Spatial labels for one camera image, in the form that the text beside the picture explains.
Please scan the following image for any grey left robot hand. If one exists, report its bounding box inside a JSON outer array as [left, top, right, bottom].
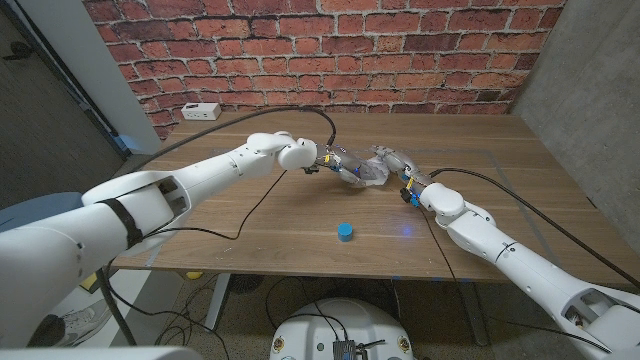
[[314, 144, 379, 187]]

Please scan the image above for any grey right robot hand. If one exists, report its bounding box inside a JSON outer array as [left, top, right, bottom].
[[370, 144, 435, 207]]

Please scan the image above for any white paper coffee filter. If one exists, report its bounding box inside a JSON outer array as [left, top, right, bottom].
[[357, 157, 391, 187]]

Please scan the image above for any red brick printed backdrop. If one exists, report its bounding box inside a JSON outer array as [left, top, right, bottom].
[[82, 0, 569, 141]]

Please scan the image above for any white power strip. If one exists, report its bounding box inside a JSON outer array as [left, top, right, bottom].
[[180, 102, 223, 122]]

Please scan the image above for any dark round floor object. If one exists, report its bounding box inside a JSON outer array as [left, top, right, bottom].
[[229, 273, 265, 295]]

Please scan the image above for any white robot torso base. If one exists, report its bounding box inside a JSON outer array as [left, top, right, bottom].
[[268, 297, 416, 360]]

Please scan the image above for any grey metal table leg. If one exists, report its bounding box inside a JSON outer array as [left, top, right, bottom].
[[457, 282, 489, 347], [203, 272, 234, 334]]

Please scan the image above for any grey white sneaker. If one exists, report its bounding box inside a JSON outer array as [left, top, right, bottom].
[[27, 298, 114, 348]]

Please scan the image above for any white robot chest edge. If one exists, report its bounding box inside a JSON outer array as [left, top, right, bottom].
[[0, 346, 204, 360]]

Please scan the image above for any blue upholstered seat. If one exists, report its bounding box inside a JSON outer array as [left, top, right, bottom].
[[0, 192, 86, 232]]

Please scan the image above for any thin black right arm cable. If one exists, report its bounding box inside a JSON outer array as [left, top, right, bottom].
[[417, 205, 614, 354]]

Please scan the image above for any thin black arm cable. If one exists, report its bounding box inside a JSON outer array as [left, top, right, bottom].
[[142, 169, 289, 241], [417, 205, 614, 354]]

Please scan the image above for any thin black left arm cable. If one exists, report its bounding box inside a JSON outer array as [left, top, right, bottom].
[[142, 169, 289, 241]]

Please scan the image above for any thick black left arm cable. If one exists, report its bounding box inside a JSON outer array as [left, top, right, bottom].
[[132, 105, 337, 174]]

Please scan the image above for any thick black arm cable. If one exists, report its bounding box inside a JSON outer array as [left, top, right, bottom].
[[132, 105, 337, 174], [429, 167, 640, 290]]

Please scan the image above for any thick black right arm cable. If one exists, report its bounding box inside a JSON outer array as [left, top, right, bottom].
[[429, 167, 640, 290]]

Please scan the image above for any black door handle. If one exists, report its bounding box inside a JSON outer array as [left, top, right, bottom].
[[2, 40, 35, 62]]

